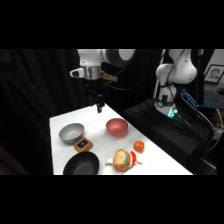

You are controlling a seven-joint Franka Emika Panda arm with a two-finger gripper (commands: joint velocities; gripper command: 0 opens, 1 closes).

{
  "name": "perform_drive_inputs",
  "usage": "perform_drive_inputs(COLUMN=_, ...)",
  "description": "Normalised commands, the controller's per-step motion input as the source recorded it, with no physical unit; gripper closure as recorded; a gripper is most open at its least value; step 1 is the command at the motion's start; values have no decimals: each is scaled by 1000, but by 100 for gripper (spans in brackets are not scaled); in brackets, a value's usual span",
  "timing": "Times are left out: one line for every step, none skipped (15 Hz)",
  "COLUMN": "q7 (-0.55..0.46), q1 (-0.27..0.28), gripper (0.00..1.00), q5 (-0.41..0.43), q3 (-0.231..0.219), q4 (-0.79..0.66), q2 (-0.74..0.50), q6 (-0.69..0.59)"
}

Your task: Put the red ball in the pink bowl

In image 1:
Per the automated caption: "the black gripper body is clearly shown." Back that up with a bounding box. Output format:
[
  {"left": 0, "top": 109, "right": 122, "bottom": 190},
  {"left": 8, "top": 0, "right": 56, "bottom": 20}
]
[{"left": 85, "top": 79, "right": 106, "bottom": 108}]

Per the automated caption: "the red ball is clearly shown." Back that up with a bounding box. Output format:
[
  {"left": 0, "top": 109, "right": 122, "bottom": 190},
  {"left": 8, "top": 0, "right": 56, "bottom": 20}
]
[{"left": 133, "top": 140, "right": 146, "bottom": 154}]

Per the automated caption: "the pink bowl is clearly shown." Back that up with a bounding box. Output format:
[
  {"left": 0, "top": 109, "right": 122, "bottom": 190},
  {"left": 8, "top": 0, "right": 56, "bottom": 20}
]
[{"left": 105, "top": 117, "right": 130, "bottom": 138}]

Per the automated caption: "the grey bowl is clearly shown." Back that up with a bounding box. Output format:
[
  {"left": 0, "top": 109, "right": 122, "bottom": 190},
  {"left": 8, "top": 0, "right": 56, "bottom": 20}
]
[{"left": 58, "top": 122, "right": 86, "bottom": 145}]

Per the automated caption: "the orange block with blue screen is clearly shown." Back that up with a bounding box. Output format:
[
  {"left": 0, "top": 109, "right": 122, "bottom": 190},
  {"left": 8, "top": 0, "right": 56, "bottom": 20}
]
[{"left": 73, "top": 136, "right": 94, "bottom": 153}]

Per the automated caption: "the tan plush toy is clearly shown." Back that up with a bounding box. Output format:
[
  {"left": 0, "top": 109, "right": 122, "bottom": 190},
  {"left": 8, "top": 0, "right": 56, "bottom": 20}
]
[{"left": 105, "top": 148, "right": 143, "bottom": 175}]

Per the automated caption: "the black curtain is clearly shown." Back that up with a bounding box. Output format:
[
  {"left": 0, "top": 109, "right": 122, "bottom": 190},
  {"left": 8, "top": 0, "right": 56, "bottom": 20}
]
[{"left": 0, "top": 49, "right": 165, "bottom": 176}]

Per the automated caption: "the black frying pan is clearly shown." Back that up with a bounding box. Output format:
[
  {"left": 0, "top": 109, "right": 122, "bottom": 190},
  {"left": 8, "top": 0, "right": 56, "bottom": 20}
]
[{"left": 62, "top": 151, "right": 101, "bottom": 176}]

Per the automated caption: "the black draped robot stand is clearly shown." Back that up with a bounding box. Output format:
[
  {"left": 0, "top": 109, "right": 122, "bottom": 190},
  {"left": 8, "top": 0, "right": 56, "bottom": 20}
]
[{"left": 123, "top": 98, "right": 216, "bottom": 176}]

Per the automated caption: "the small green light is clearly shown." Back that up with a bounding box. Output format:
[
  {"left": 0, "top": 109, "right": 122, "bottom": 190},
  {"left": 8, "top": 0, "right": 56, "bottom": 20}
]
[{"left": 166, "top": 107, "right": 177, "bottom": 119}]

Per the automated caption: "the blue lit device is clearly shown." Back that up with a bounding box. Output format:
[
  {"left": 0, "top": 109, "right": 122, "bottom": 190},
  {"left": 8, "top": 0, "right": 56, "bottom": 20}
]
[{"left": 180, "top": 88, "right": 224, "bottom": 110}]

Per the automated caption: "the framed portrait picture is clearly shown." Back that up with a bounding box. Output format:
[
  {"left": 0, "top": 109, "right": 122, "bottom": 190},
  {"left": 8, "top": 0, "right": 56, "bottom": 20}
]
[{"left": 203, "top": 64, "right": 224, "bottom": 84}]

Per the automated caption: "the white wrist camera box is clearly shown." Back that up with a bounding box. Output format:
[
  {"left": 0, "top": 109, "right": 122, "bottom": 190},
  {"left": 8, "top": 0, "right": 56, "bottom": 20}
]
[{"left": 69, "top": 67, "right": 85, "bottom": 80}]

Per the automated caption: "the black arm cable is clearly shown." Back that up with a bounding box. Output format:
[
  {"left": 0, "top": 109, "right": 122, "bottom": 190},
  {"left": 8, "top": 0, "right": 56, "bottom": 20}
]
[{"left": 105, "top": 49, "right": 166, "bottom": 92}]

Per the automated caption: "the yellow cable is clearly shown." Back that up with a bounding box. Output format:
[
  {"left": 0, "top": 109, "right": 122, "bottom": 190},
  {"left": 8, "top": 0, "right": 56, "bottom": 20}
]
[{"left": 208, "top": 108, "right": 224, "bottom": 152}]

